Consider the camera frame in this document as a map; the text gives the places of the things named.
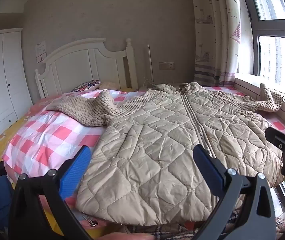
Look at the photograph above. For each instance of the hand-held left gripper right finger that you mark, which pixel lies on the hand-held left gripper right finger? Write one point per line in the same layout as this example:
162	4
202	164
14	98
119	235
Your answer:
208	171

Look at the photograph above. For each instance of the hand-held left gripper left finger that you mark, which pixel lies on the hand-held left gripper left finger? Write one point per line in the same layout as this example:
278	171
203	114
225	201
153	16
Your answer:
73	175

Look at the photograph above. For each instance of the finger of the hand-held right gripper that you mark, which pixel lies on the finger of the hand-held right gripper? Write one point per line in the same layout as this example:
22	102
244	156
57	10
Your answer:
277	137

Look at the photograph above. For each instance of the beige quilted jacket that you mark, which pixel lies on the beige quilted jacket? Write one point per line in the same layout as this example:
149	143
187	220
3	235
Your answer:
162	155

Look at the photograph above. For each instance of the pink checked blanket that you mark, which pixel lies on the pink checked blanket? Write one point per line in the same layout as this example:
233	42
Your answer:
52	135

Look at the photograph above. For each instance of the dark framed window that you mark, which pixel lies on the dark framed window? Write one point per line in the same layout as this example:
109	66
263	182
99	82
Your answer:
280	55

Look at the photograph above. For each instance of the plaid cloth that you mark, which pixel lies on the plaid cloth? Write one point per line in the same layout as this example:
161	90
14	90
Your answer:
172	230

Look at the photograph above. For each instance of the yellow floral bed sheet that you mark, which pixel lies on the yellow floral bed sheet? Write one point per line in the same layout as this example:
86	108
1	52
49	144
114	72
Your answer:
5	135

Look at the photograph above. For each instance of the colourful patterned pillow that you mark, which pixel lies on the colourful patterned pillow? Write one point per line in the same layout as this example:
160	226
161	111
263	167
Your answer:
86	86

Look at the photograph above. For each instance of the beige fluffy pillow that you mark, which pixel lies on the beige fluffy pillow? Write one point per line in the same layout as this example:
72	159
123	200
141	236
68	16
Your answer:
108	85

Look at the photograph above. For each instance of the white bed headboard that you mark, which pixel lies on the white bed headboard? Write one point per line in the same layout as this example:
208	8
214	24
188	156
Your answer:
82	62

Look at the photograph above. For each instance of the white wardrobe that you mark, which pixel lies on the white wardrobe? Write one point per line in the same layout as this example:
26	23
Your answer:
0	80

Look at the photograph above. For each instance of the printed cream curtain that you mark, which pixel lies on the printed cream curtain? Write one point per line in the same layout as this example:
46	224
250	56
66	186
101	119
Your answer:
215	30

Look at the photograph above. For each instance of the thin white pole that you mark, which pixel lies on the thin white pole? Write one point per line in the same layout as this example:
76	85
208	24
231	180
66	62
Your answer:
150	62

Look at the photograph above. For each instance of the gold wall socket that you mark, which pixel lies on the gold wall socket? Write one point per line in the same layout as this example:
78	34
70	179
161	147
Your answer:
167	65

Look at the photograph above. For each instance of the white paper wall notice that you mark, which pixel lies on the white paper wall notice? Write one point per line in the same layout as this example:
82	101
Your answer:
41	51

